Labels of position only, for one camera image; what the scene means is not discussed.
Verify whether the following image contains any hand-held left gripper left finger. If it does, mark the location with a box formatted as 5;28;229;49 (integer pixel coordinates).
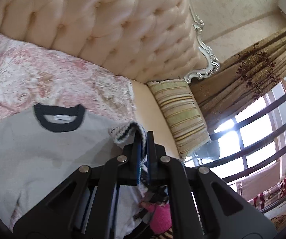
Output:
13;131;141;239

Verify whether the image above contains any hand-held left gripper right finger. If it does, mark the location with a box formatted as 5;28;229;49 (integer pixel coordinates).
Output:
147;131;277;239

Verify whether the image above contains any grey knit sweater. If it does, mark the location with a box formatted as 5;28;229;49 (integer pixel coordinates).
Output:
0;103;171;239

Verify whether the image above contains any striped green beige cushion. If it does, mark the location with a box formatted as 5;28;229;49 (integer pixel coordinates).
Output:
148;79;211;158

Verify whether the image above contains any grey wicker chair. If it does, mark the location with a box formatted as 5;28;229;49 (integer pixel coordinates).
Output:
190;139;221;162

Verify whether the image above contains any person's pink top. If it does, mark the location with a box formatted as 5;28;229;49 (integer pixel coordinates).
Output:
139;200;172;234

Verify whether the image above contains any person's striped brown garment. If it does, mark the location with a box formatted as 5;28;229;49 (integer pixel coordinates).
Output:
153;230;174;239

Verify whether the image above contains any beige hanging cloth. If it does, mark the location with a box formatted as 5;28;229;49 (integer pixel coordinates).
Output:
235;162;283;200

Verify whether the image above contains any black window railing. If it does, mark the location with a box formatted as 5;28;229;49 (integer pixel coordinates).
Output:
183;65;286;229

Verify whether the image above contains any pink floral blanket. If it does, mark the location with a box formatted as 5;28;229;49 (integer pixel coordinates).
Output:
0;27;137;145

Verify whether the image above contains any brown patterned curtain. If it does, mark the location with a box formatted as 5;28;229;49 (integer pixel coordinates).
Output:
189;25;286;130

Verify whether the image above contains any red striped hanging cloth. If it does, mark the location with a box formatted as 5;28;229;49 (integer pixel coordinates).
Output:
248;172;286;215

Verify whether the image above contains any beige tufted leather sofa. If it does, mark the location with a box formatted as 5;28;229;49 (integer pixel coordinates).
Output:
0;0;219;165

